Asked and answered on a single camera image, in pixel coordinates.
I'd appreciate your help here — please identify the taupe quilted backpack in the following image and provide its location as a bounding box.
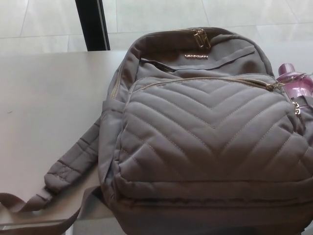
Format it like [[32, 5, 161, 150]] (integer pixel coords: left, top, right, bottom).
[[0, 27, 313, 235]]

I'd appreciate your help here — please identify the purple plastic bottle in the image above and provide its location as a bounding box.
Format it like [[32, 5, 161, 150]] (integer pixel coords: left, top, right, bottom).
[[276, 63, 313, 109]]

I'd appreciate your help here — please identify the black vertical post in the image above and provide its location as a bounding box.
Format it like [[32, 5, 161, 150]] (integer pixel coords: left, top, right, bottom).
[[74, 0, 111, 52]]

